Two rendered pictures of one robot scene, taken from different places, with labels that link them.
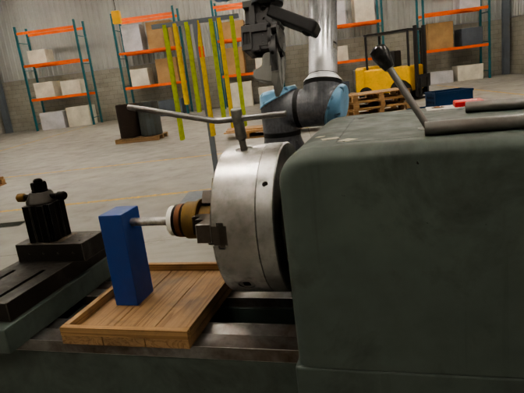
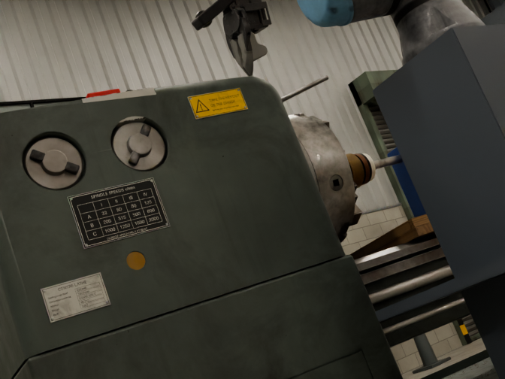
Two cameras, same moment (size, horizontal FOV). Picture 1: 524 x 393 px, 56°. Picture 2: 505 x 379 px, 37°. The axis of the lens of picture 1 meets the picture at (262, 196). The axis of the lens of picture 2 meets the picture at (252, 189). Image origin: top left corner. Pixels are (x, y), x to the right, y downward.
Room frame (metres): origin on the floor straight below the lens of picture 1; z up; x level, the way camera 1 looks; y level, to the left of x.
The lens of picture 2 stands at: (2.12, -1.24, 0.72)
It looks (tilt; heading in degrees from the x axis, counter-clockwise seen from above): 13 degrees up; 134
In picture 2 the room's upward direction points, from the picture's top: 21 degrees counter-clockwise
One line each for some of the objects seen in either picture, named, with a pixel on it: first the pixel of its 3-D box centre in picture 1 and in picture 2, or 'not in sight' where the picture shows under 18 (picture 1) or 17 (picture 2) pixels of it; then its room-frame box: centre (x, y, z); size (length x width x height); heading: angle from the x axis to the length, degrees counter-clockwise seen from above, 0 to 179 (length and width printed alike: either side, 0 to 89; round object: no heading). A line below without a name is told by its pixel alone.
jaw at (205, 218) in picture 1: (211, 228); not in sight; (0.96, 0.11, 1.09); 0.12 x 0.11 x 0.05; 163
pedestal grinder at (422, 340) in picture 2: not in sight; (415, 325); (-4.15, 7.17, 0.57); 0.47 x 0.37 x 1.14; 85
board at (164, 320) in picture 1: (161, 298); (419, 236); (1.11, 0.27, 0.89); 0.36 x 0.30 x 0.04; 163
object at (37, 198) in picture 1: (40, 196); not in sight; (1.28, 0.58, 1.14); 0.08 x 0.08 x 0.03
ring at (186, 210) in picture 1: (196, 219); (346, 172); (1.07, 0.15, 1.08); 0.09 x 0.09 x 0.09; 73
